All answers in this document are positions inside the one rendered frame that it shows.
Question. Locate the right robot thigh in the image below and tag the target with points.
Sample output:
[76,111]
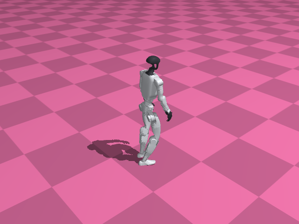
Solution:
[155,125]

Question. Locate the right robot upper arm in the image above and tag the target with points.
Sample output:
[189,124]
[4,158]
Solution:
[159,85]

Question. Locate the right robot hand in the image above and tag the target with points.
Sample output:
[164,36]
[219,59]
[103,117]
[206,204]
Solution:
[169,115]

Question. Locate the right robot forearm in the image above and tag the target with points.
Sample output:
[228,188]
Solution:
[164,105]

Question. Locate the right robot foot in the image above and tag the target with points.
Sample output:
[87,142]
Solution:
[147,162]

